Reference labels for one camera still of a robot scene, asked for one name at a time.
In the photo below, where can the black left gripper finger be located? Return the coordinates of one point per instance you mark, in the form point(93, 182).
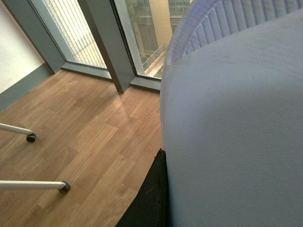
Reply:
point(150, 206)

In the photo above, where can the light blue slide sandal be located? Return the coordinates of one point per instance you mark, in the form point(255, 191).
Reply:
point(231, 107)

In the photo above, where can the white table leg with caster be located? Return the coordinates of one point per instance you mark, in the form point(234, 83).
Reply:
point(62, 187)

